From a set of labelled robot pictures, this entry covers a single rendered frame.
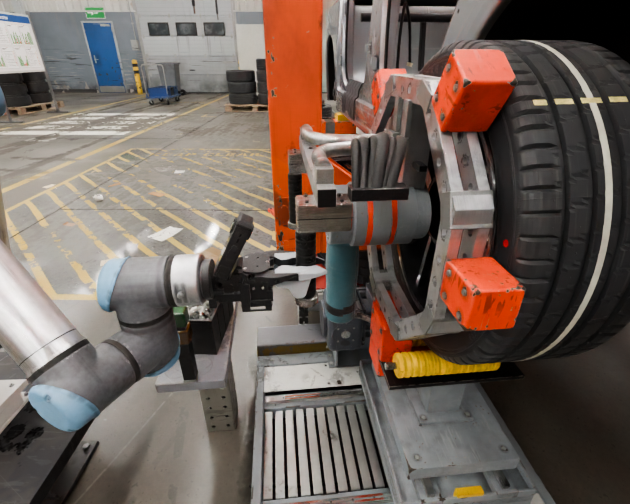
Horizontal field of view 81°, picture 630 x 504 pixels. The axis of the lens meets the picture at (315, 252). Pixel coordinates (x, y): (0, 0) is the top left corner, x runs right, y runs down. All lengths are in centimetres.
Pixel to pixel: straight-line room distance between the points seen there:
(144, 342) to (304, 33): 88
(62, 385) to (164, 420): 91
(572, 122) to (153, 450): 141
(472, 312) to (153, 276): 49
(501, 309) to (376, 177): 25
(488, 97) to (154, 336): 64
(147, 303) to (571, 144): 68
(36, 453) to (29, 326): 59
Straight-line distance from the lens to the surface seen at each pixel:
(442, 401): 119
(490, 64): 60
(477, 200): 58
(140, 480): 144
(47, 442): 123
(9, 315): 69
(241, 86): 927
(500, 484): 123
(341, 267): 96
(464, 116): 60
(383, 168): 58
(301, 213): 58
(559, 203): 60
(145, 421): 157
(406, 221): 77
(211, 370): 101
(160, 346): 73
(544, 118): 62
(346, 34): 315
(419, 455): 114
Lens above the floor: 116
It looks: 28 degrees down
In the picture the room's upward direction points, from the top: straight up
